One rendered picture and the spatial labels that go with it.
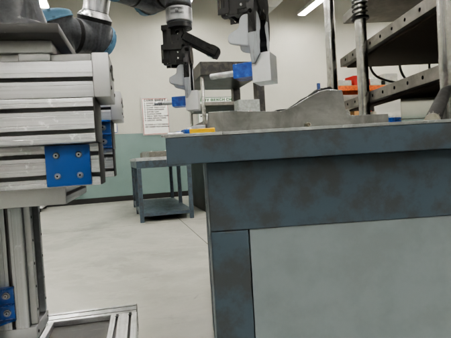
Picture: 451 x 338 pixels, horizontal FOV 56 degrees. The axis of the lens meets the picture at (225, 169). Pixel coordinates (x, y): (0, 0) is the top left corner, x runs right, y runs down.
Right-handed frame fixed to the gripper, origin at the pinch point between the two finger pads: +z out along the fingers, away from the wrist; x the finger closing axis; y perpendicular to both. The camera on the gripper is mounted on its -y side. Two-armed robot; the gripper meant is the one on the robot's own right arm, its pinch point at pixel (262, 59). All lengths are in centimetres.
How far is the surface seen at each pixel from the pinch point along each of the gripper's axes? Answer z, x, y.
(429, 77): -6, -91, -36
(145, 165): 25, -365, 260
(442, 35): -15, -70, -38
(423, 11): -30, -93, -35
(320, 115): 8.6, -39.5, -4.5
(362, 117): 9.8, -44.5, -15.2
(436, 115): 12.7, -11.9, -30.7
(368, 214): 26.9, 20.3, -19.2
